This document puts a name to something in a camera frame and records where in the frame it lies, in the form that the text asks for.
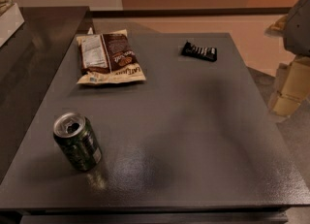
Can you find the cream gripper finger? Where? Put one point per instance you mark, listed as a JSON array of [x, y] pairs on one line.
[[291, 86], [276, 29]]

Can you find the black rxbar chocolate bar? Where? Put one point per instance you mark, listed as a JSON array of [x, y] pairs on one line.
[[207, 54]]

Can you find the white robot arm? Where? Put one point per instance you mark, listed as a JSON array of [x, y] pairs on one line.
[[296, 36]]

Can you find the brown and cream chips bag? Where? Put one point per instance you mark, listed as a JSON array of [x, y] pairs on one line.
[[108, 58]]

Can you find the green soda can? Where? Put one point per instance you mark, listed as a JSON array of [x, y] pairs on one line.
[[74, 135]]

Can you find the white box on counter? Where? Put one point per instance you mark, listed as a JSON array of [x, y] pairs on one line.
[[10, 20]]

